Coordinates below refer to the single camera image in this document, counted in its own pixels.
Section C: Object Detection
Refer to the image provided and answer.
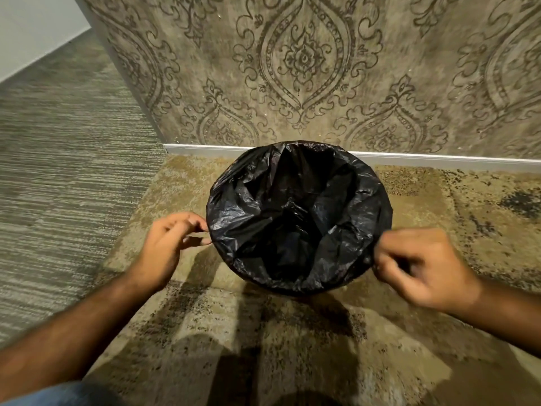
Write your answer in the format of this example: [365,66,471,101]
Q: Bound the person's right hand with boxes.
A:
[373,228,483,316]

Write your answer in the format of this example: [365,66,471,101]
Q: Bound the person's left hand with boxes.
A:
[128,211,212,293]

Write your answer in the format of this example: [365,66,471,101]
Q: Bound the black plastic bag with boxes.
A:
[206,140,394,298]

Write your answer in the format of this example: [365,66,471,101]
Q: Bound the person's left forearm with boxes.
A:
[0,270,158,403]

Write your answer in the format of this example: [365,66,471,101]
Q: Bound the beige patterned rug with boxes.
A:
[83,154,541,406]

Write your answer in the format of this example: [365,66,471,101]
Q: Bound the dark blue patterned shirt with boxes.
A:
[0,381,124,406]

